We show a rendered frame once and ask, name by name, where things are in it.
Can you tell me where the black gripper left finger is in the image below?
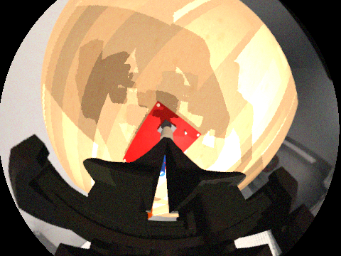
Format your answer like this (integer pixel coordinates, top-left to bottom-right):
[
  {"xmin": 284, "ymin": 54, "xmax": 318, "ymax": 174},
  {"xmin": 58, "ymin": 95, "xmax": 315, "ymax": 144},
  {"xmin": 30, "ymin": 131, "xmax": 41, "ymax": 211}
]
[{"xmin": 82, "ymin": 137, "xmax": 167, "ymax": 213}]

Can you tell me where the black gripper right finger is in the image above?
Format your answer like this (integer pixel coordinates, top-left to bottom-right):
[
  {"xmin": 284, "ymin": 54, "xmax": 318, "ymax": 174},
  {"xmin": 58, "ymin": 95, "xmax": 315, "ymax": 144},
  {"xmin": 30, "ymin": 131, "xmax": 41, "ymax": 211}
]
[{"xmin": 165, "ymin": 137, "xmax": 247, "ymax": 213}]

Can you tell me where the red circuit board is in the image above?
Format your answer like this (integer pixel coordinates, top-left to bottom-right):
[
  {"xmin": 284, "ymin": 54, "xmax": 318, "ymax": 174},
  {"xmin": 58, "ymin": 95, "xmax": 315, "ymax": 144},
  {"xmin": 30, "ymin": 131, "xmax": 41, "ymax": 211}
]
[{"xmin": 123, "ymin": 100, "xmax": 200, "ymax": 162}]

